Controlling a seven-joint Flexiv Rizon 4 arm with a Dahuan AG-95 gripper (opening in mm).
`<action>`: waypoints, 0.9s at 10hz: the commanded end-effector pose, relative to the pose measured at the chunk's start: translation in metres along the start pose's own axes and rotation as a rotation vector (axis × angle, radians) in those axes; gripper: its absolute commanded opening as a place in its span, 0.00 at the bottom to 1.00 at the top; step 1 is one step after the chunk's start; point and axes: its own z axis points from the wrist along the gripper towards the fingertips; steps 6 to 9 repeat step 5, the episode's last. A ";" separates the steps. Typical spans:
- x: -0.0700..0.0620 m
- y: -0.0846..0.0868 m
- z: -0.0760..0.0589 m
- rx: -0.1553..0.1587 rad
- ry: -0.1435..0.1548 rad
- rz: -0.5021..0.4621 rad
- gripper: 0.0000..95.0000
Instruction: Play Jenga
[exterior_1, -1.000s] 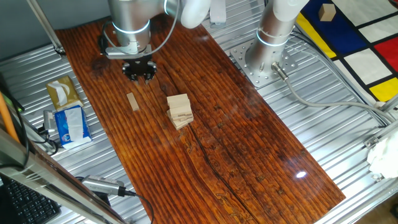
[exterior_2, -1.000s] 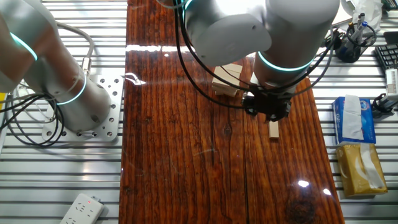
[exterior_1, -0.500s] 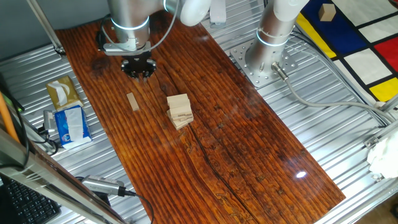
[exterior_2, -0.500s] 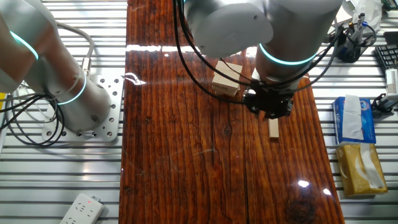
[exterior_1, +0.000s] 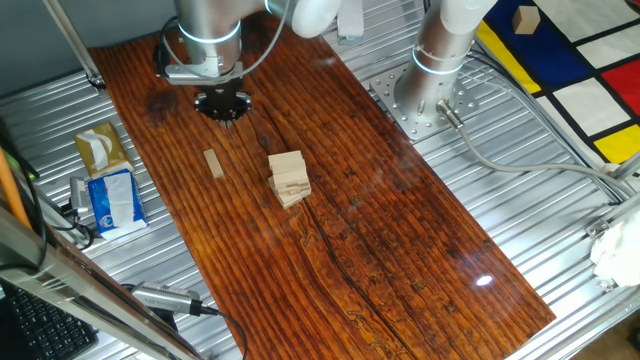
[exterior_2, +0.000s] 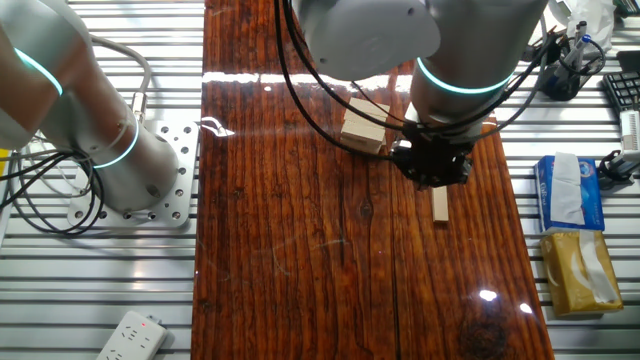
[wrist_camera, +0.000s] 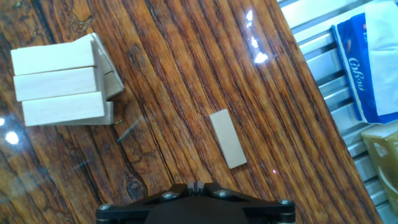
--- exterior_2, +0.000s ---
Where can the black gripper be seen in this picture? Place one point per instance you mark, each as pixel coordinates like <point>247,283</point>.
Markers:
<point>435,150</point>

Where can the light wooden Jenga block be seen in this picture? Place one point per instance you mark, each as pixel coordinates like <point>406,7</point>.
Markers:
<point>370,107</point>
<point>362,120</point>
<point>440,205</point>
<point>362,132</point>
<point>362,146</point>

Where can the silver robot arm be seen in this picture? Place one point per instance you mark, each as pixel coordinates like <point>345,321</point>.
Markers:
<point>125,160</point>

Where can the brown wooden board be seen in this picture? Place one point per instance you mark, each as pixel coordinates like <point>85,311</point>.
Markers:
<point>300,250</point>

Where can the black mesh pen holder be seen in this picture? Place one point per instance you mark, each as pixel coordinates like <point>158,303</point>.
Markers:
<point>565,87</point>

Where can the blue tissue pack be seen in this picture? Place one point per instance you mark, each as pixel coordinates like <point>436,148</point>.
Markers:
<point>595,200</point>

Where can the gold tissue pack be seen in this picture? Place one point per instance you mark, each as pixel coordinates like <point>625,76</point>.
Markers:
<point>562,280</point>

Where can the marker with blue cap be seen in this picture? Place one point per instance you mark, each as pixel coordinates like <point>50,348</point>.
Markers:
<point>580,50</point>

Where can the white ribbed adapter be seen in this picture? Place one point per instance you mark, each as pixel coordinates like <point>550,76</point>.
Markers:
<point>631,131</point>

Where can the white notepad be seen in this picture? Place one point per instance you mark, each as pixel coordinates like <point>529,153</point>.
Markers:
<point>557,6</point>

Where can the black keyboard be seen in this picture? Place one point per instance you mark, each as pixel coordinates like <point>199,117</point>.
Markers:
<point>625,90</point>

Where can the white plastic bag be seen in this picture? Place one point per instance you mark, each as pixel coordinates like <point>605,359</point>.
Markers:
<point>597,20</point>

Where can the black flat device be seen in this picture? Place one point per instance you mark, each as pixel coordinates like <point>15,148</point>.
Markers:
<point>630,61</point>

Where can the silver robot mounting plate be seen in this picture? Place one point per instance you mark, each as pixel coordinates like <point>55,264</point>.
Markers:
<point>180,200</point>

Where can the white power strip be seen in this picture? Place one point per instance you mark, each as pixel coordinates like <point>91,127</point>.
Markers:
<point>132,340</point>

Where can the colourful Mondrian pattern cloth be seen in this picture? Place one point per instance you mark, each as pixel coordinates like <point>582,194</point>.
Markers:
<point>2,159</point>

